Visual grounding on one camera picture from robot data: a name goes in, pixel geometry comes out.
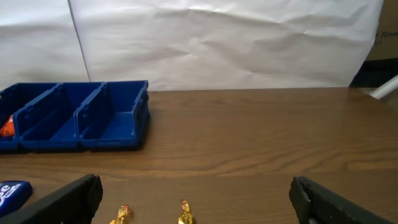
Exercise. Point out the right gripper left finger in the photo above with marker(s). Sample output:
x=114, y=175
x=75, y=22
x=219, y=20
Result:
x=62, y=205

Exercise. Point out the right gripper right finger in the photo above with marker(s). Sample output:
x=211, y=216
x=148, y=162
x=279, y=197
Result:
x=329, y=208

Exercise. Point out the gold candy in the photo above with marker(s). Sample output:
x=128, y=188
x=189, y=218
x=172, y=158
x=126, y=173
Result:
x=186, y=214
x=122, y=214

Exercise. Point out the orange candy box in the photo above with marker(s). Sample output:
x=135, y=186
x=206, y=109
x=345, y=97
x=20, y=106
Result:
x=7, y=128

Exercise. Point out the blue candy pack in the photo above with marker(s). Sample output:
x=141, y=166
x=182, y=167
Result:
x=14, y=196

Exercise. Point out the blue tray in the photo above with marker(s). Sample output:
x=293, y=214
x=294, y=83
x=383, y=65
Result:
x=105, y=130

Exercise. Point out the white pipe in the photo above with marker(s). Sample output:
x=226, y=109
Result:
x=385, y=90

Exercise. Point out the brown cardboard box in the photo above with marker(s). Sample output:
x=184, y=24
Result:
x=387, y=31

